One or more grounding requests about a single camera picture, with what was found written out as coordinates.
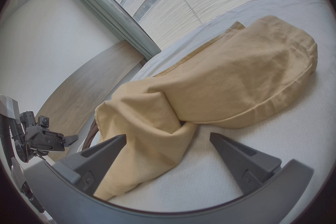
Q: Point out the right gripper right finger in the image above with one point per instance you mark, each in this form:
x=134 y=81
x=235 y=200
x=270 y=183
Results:
x=240 y=162

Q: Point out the grey-green curtain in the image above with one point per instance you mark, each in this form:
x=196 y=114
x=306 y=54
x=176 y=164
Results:
x=118 y=18

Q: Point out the brown garment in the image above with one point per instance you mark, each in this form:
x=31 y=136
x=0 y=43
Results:
x=93 y=133

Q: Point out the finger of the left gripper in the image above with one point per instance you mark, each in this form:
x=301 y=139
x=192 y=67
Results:
x=70 y=139

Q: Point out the bed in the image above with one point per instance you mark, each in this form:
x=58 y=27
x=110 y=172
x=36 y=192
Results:
x=262 y=152

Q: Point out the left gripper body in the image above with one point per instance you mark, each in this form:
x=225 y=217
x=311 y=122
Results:
x=44 y=139

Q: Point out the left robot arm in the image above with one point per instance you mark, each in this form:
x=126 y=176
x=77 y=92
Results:
x=7 y=107

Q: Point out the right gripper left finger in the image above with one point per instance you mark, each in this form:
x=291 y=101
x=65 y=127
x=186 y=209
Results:
x=99 y=160

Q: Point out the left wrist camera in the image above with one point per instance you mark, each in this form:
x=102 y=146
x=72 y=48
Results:
x=43 y=121

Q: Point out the tan shorts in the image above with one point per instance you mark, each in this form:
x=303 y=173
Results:
x=223 y=81

